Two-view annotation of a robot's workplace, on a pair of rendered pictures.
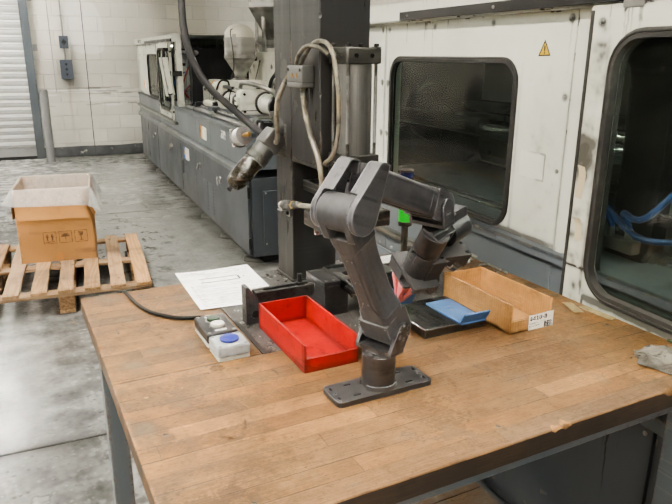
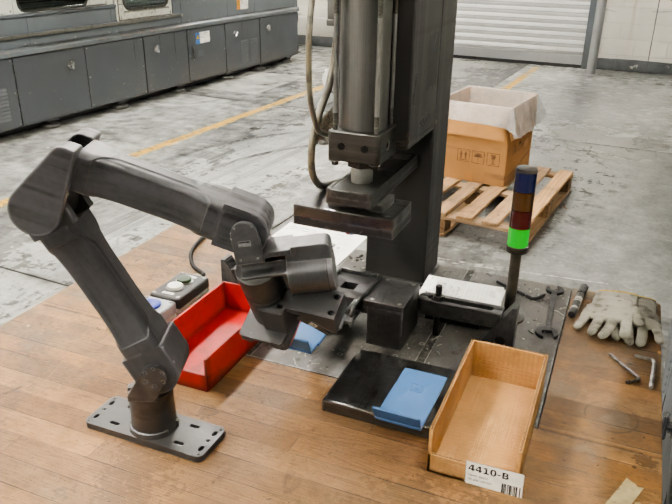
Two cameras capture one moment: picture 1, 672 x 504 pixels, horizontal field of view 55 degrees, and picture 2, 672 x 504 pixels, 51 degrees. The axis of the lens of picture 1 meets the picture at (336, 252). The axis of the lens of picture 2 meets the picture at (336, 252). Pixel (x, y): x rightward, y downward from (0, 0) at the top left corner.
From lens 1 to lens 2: 115 cm
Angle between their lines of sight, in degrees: 47
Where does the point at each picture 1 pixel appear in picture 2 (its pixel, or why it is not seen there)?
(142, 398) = (25, 324)
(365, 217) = (33, 211)
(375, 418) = (80, 457)
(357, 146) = (348, 118)
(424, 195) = (189, 207)
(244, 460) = not seen: outside the picture
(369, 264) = (80, 273)
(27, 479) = not seen: hidden behind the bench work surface
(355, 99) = (347, 50)
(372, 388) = (129, 425)
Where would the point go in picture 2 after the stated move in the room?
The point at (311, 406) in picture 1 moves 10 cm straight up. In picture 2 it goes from (76, 408) to (67, 352)
